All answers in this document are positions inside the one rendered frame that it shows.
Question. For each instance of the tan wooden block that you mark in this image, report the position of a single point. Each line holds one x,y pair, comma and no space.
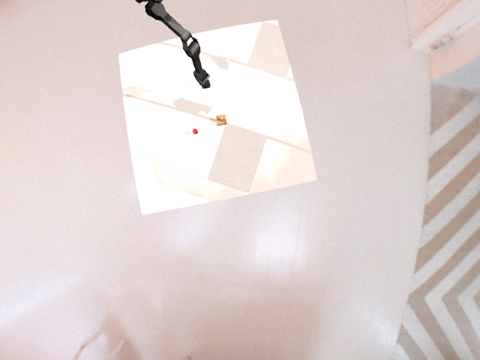
223,122

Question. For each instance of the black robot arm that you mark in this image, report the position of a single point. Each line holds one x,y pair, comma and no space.
156,10

